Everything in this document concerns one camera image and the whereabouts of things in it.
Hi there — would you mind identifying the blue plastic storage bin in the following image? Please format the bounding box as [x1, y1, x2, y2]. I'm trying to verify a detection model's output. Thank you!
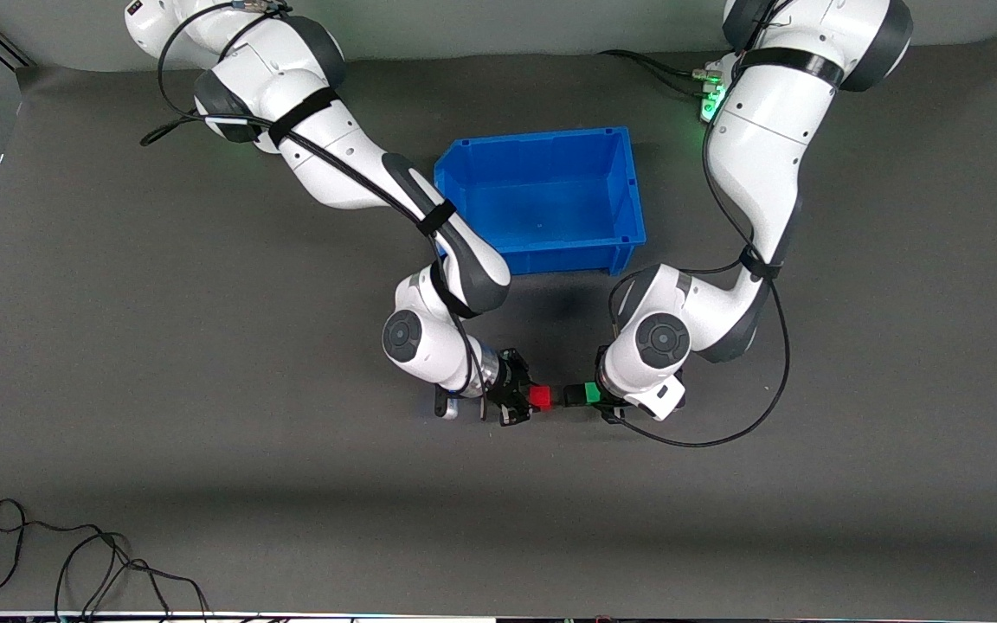
[434, 126, 646, 276]

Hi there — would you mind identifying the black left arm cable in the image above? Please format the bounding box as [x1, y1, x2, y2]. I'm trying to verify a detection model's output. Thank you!
[607, 0, 793, 449]

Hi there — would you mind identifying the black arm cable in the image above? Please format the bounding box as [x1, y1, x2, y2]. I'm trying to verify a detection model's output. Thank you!
[139, 3, 492, 418]
[607, 0, 793, 449]

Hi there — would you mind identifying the black base power cable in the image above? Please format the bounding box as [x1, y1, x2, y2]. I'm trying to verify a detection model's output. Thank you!
[633, 54, 709, 98]
[598, 49, 697, 77]

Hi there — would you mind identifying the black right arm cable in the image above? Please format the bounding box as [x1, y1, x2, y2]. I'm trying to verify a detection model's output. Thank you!
[139, 3, 492, 418]

